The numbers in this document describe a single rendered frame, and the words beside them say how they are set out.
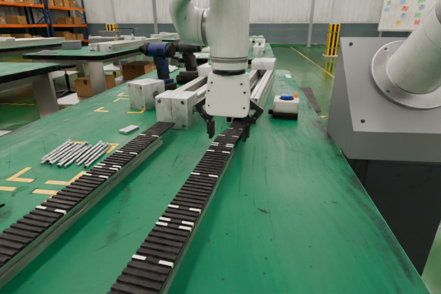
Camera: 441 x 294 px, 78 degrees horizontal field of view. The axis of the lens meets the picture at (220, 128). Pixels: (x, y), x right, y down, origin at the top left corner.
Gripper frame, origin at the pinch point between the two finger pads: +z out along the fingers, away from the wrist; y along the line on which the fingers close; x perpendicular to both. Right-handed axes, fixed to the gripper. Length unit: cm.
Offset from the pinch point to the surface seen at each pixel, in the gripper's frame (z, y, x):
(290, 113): 1.6, 14.5, 26.5
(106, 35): -8, -327, 411
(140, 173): 3.9, -14.9, -16.7
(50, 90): 23, -170, 113
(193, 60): -8, -35, 73
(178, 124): 2.3, -17.2, 9.3
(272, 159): 3.9, 11.3, -3.2
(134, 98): 0.1, -41.0, 25.5
